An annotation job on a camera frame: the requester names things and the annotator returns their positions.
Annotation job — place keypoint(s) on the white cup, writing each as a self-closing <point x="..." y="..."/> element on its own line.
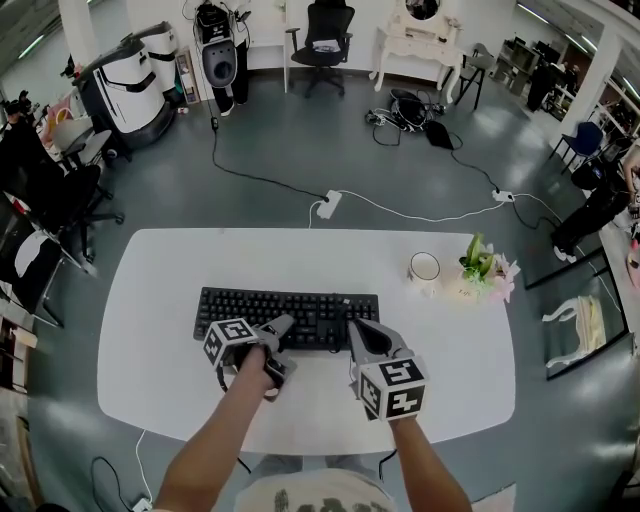
<point x="425" y="272"/>

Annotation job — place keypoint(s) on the blue chair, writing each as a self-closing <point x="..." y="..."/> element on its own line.
<point x="585" y="137"/>

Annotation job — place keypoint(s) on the white desk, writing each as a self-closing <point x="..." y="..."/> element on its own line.
<point x="310" y="255"/>

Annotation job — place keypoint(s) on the grey chair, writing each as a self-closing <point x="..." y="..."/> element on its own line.
<point x="475" y="65"/>

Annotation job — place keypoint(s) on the person's left forearm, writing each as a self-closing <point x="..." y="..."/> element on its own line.
<point x="215" y="440"/>

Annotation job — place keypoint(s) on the white dressing table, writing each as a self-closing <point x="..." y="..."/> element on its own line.
<point x="417" y="42"/>

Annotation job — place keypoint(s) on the black keyboard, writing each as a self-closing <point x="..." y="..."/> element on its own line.
<point x="260" y="305"/>

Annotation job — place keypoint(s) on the black bag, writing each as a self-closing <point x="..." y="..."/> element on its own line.
<point x="439" y="134"/>

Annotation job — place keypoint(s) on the person's light patterned shirt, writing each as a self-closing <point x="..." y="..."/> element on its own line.
<point x="310" y="492"/>

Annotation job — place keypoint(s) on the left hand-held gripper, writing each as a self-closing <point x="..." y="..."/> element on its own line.
<point x="227" y="342"/>

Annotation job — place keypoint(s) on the black office chair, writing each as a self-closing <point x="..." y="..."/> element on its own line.
<point x="325" y="35"/>

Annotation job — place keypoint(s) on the potted pink flowers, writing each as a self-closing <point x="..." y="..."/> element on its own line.
<point x="482" y="272"/>

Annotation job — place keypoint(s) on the person's left hand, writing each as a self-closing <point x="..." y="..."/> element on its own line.
<point x="260" y="367"/>

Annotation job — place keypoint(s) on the black swivel chair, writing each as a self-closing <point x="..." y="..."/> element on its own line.
<point x="60" y="195"/>

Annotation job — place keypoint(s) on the person's right forearm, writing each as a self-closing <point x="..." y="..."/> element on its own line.
<point x="427" y="465"/>

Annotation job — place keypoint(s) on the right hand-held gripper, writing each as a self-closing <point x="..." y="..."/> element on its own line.
<point x="395" y="387"/>

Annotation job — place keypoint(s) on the black metal frame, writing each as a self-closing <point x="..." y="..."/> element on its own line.
<point x="600" y="270"/>

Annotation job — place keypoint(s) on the white and black robot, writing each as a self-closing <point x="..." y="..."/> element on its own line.
<point x="130" y="85"/>

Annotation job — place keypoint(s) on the white ornate chair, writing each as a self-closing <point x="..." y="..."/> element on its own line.
<point x="585" y="320"/>

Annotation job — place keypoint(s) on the small white power strip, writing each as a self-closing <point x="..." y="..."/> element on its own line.
<point x="502" y="195"/>

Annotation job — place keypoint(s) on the large white power strip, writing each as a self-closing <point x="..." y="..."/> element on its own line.
<point x="328" y="204"/>

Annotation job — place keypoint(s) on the grey and white machine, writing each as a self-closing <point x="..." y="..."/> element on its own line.
<point x="220" y="55"/>

